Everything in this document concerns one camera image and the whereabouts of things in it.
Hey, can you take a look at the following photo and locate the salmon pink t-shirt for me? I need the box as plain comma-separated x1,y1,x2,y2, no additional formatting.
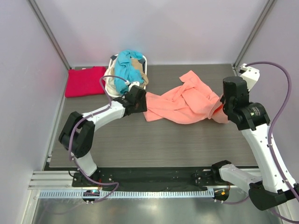
143,70,228,125

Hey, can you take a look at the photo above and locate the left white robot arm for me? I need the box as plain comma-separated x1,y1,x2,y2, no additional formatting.
58,85,147,187

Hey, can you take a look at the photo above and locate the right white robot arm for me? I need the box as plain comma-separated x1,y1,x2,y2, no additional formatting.
210,77,299,210

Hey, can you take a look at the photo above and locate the white t-shirt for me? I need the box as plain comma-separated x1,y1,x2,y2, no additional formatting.
103,59,120,97

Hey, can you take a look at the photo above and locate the turquoise blue t-shirt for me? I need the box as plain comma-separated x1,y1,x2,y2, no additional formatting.
114,50,144,84

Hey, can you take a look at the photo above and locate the white perforated laundry basket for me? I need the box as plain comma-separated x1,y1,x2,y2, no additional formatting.
103,54,149,98

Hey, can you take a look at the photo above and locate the folded red t-shirt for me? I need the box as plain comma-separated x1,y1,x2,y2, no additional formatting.
64,66,107,98

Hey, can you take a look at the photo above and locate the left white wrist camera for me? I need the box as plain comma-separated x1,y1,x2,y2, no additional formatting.
125,80,140,86

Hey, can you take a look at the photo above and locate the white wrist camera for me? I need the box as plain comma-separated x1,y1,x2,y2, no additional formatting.
239,63,260,92
125,80,140,86

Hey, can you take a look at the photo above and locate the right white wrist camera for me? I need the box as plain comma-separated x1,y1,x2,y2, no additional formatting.
239,63,260,92

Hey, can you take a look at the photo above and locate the right aluminium corner post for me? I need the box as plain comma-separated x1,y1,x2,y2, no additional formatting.
232,0,277,70

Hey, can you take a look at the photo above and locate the aluminium corner post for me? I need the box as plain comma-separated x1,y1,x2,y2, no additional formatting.
27,0,71,69
232,0,277,70

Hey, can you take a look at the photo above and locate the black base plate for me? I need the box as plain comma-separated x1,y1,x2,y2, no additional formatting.
72,167,229,190

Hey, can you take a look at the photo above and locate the left aluminium corner post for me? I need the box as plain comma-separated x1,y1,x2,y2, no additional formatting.
27,0,71,69

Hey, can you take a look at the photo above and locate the white slotted cable duct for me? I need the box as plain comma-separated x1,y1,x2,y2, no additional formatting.
39,189,214,199

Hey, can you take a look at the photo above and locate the aluminium frame rail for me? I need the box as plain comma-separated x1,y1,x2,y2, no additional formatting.
28,169,75,190

